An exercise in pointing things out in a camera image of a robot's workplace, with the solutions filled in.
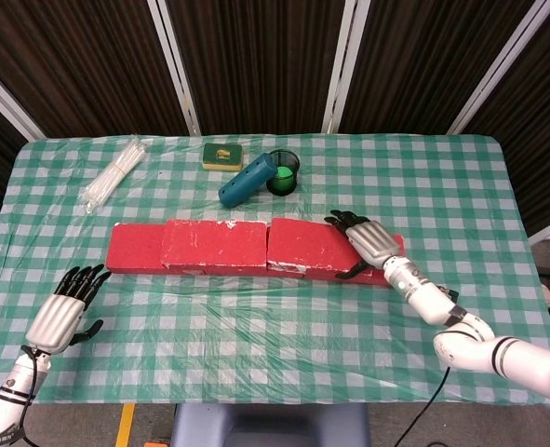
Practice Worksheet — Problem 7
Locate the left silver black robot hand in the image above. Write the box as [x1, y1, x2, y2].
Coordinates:
[25, 264, 113, 355]

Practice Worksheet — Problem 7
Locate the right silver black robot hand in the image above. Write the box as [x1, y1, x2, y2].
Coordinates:
[324, 210, 406, 280]

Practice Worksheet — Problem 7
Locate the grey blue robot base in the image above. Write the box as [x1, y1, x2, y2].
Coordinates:
[169, 402, 372, 447]

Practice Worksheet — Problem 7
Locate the green white checkered tablecloth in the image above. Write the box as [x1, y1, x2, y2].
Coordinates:
[0, 133, 550, 406]

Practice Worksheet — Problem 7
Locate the green object inside cup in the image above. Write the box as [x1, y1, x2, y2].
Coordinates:
[274, 166, 297, 195]

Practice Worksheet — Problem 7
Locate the black mesh cup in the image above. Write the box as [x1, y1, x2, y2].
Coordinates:
[265, 148, 301, 196]

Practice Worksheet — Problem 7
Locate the yellow floor tape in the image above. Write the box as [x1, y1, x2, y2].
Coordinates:
[114, 402, 137, 447]

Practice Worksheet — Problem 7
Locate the teal cylinder with holes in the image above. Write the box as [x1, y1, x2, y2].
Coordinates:
[217, 152, 280, 209]

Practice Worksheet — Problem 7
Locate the bag of white straws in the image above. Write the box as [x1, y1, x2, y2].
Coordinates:
[79, 134, 148, 215]

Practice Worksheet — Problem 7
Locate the green yellow sponge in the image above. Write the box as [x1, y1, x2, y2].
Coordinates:
[202, 142, 245, 172]

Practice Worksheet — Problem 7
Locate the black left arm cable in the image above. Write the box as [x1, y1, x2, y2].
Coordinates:
[19, 345, 41, 447]

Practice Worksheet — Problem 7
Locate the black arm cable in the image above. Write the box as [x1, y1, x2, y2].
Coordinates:
[395, 366, 453, 447]
[19, 345, 41, 447]

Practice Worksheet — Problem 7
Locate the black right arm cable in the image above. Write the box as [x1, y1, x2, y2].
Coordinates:
[395, 366, 453, 447]

